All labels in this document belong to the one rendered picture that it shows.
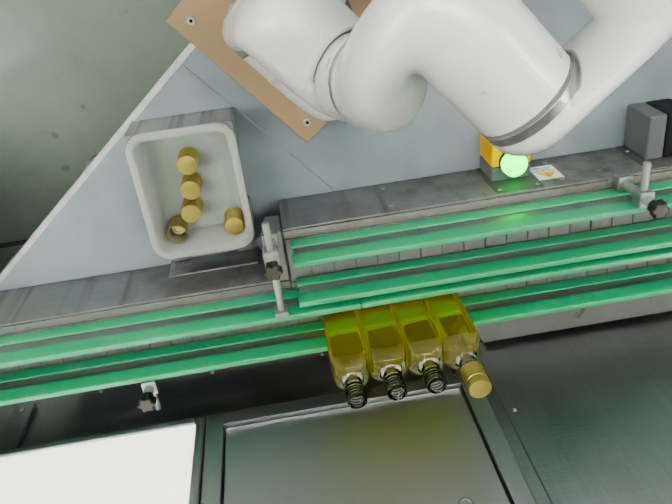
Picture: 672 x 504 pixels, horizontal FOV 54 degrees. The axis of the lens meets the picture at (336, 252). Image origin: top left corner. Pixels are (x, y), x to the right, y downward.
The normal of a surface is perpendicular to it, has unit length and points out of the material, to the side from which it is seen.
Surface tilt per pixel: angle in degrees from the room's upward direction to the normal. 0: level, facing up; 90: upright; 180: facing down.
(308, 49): 3
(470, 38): 2
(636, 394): 90
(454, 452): 90
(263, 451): 90
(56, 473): 90
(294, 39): 3
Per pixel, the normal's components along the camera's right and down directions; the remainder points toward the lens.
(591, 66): -0.67, -0.35
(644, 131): -0.99, 0.16
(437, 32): -0.04, 0.62
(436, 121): 0.12, 0.47
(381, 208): -0.11, -0.86
